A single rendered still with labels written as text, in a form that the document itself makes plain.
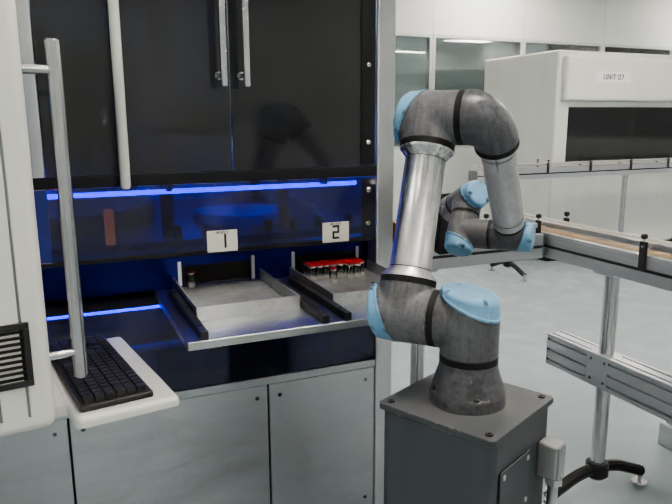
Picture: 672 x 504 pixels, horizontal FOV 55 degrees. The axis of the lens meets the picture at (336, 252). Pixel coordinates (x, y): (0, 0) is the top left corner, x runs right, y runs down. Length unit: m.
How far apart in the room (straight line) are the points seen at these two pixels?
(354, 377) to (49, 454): 0.89
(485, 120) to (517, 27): 6.81
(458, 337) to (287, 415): 0.89
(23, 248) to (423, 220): 0.74
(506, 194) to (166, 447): 1.16
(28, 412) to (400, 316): 0.70
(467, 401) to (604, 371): 1.18
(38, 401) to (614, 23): 8.49
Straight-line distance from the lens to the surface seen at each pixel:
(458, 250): 1.68
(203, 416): 1.96
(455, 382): 1.30
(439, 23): 7.56
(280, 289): 1.77
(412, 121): 1.39
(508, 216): 1.58
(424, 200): 1.35
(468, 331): 1.26
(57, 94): 1.22
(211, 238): 1.81
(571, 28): 8.68
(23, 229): 1.22
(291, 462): 2.11
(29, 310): 1.24
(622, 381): 2.40
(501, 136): 1.39
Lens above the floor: 1.34
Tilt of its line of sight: 12 degrees down
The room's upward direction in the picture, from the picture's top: straight up
